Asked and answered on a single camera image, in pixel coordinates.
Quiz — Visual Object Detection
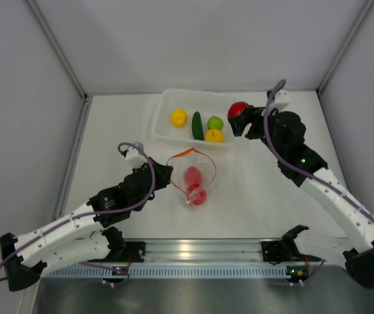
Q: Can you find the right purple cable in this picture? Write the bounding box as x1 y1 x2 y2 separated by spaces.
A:
263 78 374 294

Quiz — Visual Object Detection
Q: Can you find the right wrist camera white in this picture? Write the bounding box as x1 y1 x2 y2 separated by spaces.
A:
269 89 291 113

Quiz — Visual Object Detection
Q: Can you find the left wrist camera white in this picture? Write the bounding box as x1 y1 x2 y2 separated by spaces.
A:
121 142 147 169

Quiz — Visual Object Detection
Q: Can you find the purple cable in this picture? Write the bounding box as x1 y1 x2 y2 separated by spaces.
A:
263 78 374 294
0 142 157 282

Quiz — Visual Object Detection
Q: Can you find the white slotted cable duct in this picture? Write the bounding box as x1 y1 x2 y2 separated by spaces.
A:
47 264 293 279

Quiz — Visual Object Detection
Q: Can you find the light green fake vegetable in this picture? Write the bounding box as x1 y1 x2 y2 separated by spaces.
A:
207 116 224 130

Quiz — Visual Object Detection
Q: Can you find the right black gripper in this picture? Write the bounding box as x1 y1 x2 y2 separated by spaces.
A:
229 104 286 159

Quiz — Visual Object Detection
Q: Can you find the clear zip top bag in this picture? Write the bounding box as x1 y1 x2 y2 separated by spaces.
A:
166 148 216 208

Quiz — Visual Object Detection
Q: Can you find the yellow fake apple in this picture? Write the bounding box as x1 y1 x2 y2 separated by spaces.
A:
204 129 225 143

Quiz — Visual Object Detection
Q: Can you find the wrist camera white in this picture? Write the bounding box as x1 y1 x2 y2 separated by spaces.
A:
121 142 147 169
269 89 291 113

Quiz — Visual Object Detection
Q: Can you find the pink fake peach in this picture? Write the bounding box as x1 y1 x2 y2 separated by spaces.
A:
183 166 203 186

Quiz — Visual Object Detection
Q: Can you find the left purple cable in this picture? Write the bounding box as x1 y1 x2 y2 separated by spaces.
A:
0 142 157 282

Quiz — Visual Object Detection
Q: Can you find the yellow fake lemon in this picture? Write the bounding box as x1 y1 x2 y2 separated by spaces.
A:
170 109 188 128

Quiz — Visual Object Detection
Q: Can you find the green fake cucumber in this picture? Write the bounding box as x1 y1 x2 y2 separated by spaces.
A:
191 111 204 141

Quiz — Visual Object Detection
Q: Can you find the aluminium rail frame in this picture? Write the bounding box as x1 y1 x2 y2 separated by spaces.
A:
125 239 277 264

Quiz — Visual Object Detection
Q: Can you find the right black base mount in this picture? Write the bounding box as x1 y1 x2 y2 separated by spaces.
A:
261 241 292 265

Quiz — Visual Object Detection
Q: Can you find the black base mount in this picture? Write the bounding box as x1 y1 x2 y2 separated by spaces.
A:
261 241 292 265
118 241 146 263

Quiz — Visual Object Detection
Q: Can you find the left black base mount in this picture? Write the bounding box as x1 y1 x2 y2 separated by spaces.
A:
118 241 146 263

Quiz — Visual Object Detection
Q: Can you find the red fake apple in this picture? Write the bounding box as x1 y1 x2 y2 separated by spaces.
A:
227 101 248 118

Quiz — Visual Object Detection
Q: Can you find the red fake tomato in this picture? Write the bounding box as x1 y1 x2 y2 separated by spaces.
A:
187 184 208 207

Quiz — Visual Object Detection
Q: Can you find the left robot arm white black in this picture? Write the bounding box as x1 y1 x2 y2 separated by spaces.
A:
0 160 174 292

